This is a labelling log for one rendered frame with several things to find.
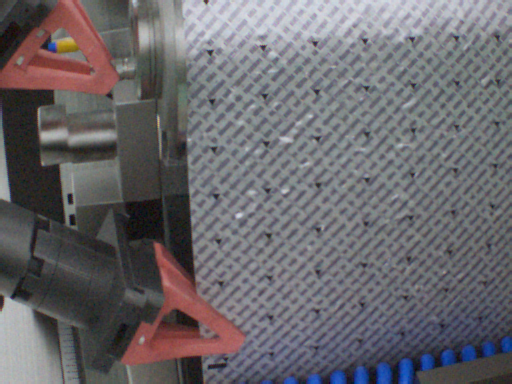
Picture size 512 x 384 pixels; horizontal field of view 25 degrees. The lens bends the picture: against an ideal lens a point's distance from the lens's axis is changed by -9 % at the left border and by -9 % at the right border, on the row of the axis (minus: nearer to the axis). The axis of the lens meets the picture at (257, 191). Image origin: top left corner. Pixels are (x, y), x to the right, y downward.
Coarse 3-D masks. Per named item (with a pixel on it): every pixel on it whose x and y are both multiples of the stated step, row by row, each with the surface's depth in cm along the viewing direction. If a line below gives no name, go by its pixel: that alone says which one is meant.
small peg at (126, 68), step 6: (114, 60) 70; (120, 60) 70; (126, 60) 70; (132, 60) 70; (90, 66) 70; (114, 66) 70; (120, 66) 70; (126, 66) 70; (132, 66) 70; (90, 72) 70; (120, 72) 70; (126, 72) 70; (132, 72) 70; (120, 78) 70; (126, 78) 70; (132, 78) 70
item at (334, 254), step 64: (448, 128) 71; (192, 192) 70; (256, 192) 71; (320, 192) 72; (384, 192) 72; (448, 192) 73; (256, 256) 73; (320, 256) 74; (384, 256) 74; (448, 256) 75; (256, 320) 75; (320, 320) 76; (384, 320) 77; (448, 320) 78
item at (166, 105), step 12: (168, 0) 66; (168, 12) 66; (168, 24) 66; (168, 36) 66; (168, 48) 66; (168, 60) 67; (168, 72) 67; (168, 84) 67; (168, 96) 68; (168, 108) 69; (168, 120) 70
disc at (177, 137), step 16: (176, 0) 65; (176, 16) 65; (176, 32) 65; (176, 48) 65; (176, 64) 66; (176, 80) 66; (176, 96) 67; (176, 112) 68; (176, 128) 69; (176, 144) 70
